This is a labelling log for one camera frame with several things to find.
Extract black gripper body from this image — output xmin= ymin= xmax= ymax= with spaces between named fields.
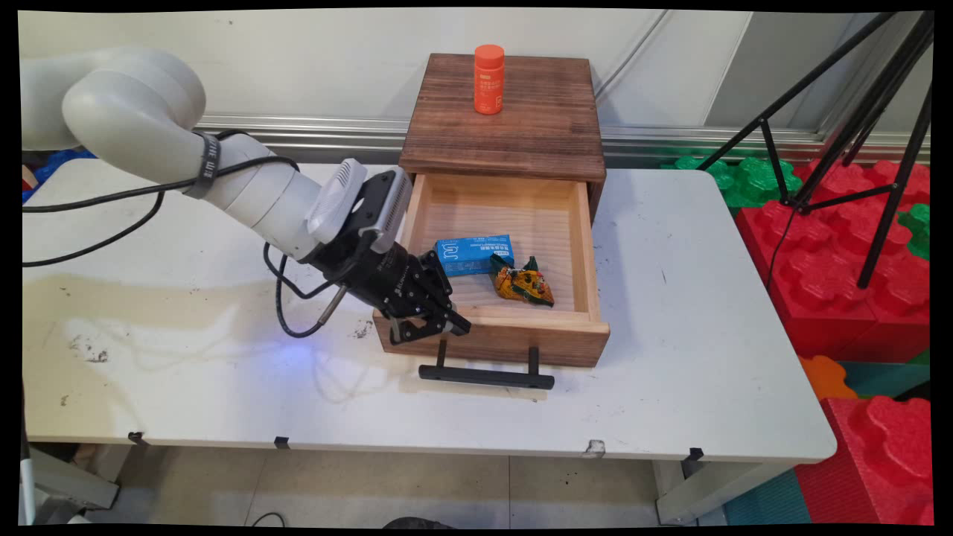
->
xmin=304 ymin=237 xmax=455 ymax=319

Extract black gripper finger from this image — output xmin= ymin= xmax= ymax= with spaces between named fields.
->
xmin=429 ymin=300 xmax=472 ymax=336
xmin=387 ymin=316 xmax=442 ymax=348

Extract light wooden drawer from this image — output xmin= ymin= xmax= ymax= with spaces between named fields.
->
xmin=372 ymin=174 xmax=612 ymax=370

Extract blue cardboard box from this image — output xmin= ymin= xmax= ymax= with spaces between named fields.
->
xmin=434 ymin=234 xmax=515 ymax=278

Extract yellow green snack packet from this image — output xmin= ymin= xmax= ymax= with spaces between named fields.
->
xmin=489 ymin=255 xmax=556 ymax=308

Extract white vented wrist cover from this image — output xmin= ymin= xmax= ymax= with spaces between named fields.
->
xmin=305 ymin=158 xmax=369 ymax=246

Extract dark wooden cabinet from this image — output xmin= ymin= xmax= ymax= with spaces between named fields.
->
xmin=398 ymin=52 xmax=608 ymax=224

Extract orange plastic bottle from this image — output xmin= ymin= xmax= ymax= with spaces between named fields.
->
xmin=473 ymin=43 xmax=506 ymax=116

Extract green foam blocks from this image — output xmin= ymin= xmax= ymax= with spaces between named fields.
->
xmin=661 ymin=154 xmax=804 ymax=211

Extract blue foam block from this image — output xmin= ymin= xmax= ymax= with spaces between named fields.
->
xmin=22 ymin=148 xmax=99 ymax=203

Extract large red foam block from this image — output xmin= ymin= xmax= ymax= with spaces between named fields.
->
xmin=735 ymin=157 xmax=932 ymax=364

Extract orange foam piece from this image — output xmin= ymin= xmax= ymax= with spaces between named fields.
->
xmin=797 ymin=354 xmax=859 ymax=402

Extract teal foam mat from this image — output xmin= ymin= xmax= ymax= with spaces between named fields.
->
xmin=841 ymin=360 xmax=932 ymax=401

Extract small green foam block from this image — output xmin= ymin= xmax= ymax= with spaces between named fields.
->
xmin=896 ymin=202 xmax=932 ymax=262

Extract black tripod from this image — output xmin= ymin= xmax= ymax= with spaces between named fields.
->
xmin=695 ymin=10 xmax=936 ymax=290

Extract grey black wrist camera box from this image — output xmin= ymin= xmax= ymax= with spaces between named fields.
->
xmin=356 ymin=167 xmax=415 ymax=255

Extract black drawer handle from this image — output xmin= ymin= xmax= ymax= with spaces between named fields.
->
xmin=418 ymin=339 xmax=556 ymax=391

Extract black strap around arm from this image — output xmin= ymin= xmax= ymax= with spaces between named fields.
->
xmin=183 ymin=131 xmax=223 ymax=201

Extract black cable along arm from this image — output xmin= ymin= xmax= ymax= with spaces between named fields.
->
xmin=22 ymin=130 xmax=352 ymax=340

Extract aluminium wall rail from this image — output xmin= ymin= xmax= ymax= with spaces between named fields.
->
xmin=195 ymin=113 xmax=932 ymax=168

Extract white table frame leg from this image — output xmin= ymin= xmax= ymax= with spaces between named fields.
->
xmin=654 ymin=460 xmax=791 ymax=526

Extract grey wall cable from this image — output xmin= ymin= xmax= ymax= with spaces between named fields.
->
xmin=594 ymin=10 xmax=672 ymax=99

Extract grey table frame bar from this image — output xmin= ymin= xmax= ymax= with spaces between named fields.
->
xmin=21 ymin=444 xmax=121 ymax=511

